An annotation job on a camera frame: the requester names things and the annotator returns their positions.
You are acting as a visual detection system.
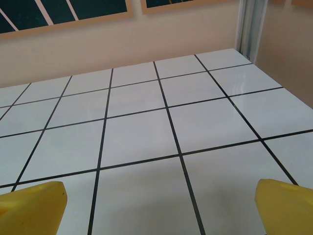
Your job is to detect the aluminium corner post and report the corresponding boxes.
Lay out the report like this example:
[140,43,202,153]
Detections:
[234,0,266,64]

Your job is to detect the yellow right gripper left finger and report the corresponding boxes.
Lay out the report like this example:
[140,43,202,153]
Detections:
[0,181,68,235]

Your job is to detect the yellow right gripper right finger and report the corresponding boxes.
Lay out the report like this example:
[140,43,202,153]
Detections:
[255,179,313,235]

